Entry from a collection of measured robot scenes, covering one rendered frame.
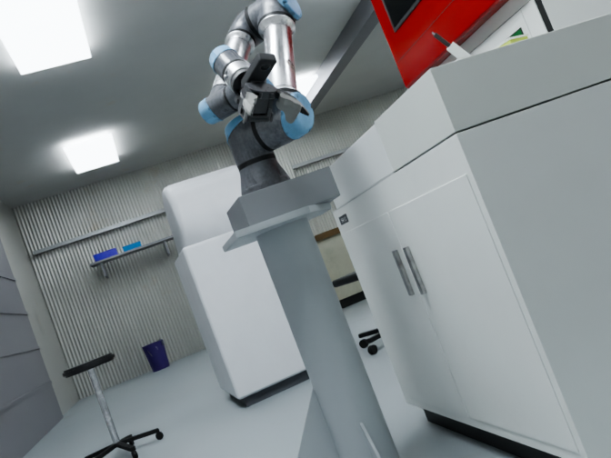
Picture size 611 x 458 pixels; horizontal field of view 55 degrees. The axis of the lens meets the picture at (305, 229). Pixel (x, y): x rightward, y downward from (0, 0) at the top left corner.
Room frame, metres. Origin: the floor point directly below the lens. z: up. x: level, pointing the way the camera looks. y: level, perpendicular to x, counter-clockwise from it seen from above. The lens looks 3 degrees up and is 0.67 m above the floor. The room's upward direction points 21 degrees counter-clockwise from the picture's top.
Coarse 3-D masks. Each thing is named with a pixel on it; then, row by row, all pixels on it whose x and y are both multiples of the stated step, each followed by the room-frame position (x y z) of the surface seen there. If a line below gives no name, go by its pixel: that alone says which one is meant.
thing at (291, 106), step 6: (282, 96) 1.35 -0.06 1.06; (288, 96) 1.36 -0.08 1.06; (276, 102) 1.37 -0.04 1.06; (282, 102) 1.35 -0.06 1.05; (288, 102) 1.35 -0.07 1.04; (294, 102) 1.34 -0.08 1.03; (282, 108) 1.38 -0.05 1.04; (288, 108) 1.37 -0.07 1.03; (294, 108) 1.35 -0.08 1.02; (300, 108) 1.34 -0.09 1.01; (288, 114) 1.38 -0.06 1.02; (294, 114) 1.37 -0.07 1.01; (306, 114) 1.34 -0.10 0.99; (288, 120) 1.38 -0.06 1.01; (294, 120) 1.38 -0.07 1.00
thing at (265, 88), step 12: (240, 72) 1.39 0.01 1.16; (240, 84) 1.41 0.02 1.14; (252, 84) 1.35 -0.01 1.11; (264, 84) 1.37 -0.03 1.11; (240, 96) 1.41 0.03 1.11; (264, 96) 1.35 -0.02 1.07; (240, 108) 1.38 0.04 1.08; (264, 108) 1.37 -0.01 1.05; (252, 120) 1.37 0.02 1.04; (264, 120) 1.39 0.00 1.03
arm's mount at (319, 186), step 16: (304, 176) 1.61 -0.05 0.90; (320, 176) 1.63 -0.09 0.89; (256, 192) 1.58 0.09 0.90; (272, 192) 1.59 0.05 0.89; (288, 192) 1.60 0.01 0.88; (304, 192) 1.61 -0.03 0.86; (320, 192) 1.62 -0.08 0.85; (336, 192) 1.63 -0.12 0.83; (240, 208) 1.59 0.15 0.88; (256, 208) 1.57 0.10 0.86; (272, 208) 1.58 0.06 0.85; (288, 208) 1.59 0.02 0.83; (240, 224) 1.67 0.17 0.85
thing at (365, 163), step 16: (368, 144) 1.64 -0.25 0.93; (336, 160) 1.92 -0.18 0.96; (352, 160) 1.80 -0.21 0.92; (368, 160) 1.68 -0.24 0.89; (384, 160) 1.59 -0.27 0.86; (336, 176) 1.97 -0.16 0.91; (352, 176) 1.84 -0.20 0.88; (368, 176) 1.73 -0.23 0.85; (384, 176) 1.63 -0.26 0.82; (352, 192) 1.89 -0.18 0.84; (336, 208) 2.09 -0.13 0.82
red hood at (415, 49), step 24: (384, 0) 2.38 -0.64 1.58; (408, 0) 2.22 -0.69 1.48; (432, 0) 2.09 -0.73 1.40; (456, 0) 1.96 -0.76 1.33; (480, 0) 1.86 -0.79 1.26; (504, 0) 1.80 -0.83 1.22; (384, 24) 2.46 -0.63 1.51; (408, 24) 2.28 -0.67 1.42; (432, 24) 2.14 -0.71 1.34; (456, 24) 2.01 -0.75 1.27; (480, 24) 1.95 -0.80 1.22; (408, 48) 2.35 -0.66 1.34; (432, 48) 2.20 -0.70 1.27; (408, 72) 2.42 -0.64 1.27
